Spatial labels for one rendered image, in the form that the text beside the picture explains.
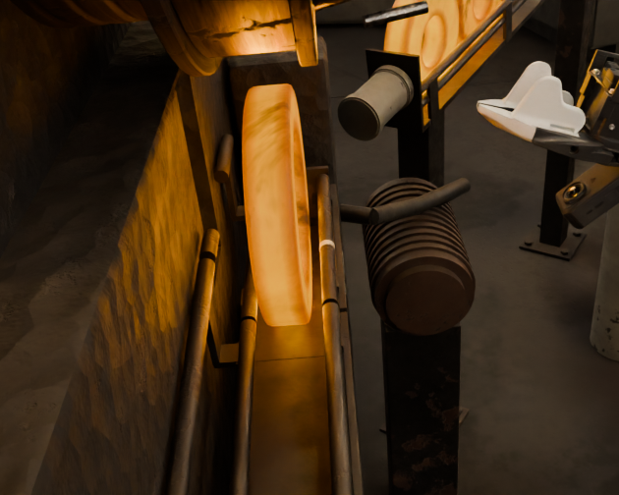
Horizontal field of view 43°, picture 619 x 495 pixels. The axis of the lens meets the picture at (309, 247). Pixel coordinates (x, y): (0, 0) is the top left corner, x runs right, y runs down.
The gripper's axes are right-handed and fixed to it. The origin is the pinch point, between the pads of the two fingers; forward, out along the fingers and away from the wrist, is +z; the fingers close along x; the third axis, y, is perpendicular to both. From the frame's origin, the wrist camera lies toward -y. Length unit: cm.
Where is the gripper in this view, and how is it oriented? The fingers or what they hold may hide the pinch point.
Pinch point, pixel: (487, 116)
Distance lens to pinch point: 74.4
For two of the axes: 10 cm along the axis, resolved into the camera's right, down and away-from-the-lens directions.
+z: -9.8, -1.8, -1.1
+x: 0.0, 5.5, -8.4
